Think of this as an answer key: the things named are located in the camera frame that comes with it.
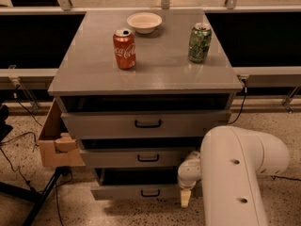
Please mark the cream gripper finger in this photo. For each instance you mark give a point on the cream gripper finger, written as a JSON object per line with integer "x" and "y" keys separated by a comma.
{"x": 185, "y": 197}

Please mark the grey bottom drawer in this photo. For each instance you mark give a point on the grey bottom drawer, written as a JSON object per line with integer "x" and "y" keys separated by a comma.
{"x": 136, "y": 183}

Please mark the grey drawer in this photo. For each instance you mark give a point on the grey drawer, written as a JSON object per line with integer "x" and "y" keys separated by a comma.
{"x": 98, "y": 125}
{"x": 136, "y": 183}
{"x": 135, "y": 158}

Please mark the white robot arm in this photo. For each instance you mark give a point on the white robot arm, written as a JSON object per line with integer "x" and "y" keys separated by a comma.
{"x": 227, "y": 164}

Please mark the grey middle drawer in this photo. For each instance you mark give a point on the grey middle drawer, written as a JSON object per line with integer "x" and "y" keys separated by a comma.
{"x": 135, "y": 158}

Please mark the grey top drawer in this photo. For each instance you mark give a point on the grey top drawer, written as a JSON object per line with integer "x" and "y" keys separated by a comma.
{"x": 98, "y": 125}

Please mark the grey drawer cabinet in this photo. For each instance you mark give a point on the grey drawer cabinet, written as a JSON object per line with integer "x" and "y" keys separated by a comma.
{"x": 163, "y": 78}

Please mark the wooden side box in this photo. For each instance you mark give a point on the wooden side box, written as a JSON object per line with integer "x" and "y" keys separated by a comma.
{"x": 57, "y": 148}

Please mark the black tripod stand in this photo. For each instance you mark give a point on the black tripod stand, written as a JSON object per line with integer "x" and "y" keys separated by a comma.
{"x": 31, "y": 195}

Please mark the green soda can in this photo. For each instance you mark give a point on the green soda can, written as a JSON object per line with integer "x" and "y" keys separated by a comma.
{"x": 199, "y": 42}

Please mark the red cola can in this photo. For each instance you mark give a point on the red cola can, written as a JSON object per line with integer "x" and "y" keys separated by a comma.
{"x": 124, "y": 48}

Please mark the white paper bowl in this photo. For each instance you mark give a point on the white paper bowl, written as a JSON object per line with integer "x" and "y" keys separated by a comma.
{"x": 144, "y": 22}

